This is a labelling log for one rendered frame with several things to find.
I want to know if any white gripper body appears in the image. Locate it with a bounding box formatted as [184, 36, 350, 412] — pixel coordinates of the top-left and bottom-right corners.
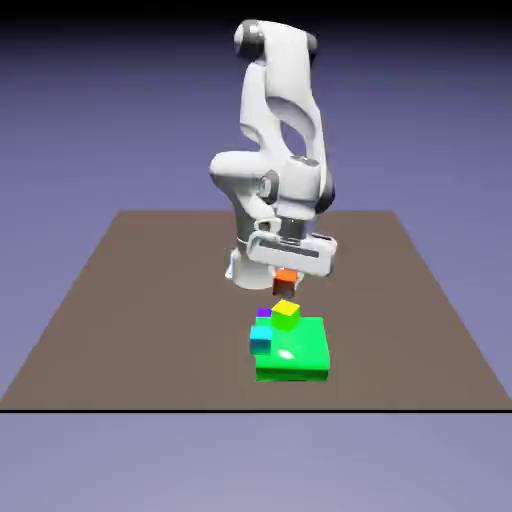
[244, 231, 338, 279]

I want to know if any small orange cube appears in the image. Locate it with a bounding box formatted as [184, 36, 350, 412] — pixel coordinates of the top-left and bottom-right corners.
[272, 268, 300, 299]

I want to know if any small yellow cube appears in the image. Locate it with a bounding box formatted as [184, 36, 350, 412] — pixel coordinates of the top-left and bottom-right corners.
[271, 298, 302, 332]

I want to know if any small cyan cube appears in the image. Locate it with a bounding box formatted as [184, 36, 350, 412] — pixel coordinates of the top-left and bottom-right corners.
[249, 325, 274, 356]

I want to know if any large green box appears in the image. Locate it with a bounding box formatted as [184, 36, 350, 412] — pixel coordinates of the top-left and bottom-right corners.
[254, 316, 332, 383]

